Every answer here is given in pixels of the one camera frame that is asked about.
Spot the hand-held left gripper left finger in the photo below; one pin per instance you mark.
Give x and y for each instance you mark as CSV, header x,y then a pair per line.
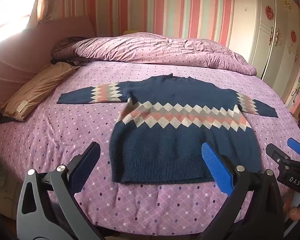
x,y
86,165

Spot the navy diamond pattern sweater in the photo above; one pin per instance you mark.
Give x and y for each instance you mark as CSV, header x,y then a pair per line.
x,y
165,140

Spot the person's right hand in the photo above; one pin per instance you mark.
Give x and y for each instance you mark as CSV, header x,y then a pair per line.
x,y
295,212

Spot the yellow object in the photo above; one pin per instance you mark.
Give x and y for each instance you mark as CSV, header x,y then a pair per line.
x,y
130,31

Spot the white ornate wardrobe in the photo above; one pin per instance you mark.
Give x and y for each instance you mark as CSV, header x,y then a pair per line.
x,y
272,42

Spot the bright window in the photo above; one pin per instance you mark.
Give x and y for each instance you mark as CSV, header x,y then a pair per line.
x,y
10,12

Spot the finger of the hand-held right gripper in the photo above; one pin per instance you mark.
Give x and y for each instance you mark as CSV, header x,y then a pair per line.
x,y
275,153
296,146

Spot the tan pillow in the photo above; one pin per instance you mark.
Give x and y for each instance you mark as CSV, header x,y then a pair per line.
x,y
35,90

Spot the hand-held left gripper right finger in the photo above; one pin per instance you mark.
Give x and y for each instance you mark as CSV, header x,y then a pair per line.
x,y
216,165

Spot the purple dotted bed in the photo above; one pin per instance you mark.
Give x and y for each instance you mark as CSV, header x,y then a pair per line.
x,y
65,135

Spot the pink padded headboard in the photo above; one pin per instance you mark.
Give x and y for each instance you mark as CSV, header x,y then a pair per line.
x,y
15,62

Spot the patterned curtain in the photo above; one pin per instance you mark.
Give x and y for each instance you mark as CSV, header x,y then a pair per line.
x,y
47,2

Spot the purple dotted duvet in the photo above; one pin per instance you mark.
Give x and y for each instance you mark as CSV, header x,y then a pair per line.
x,y
152,50

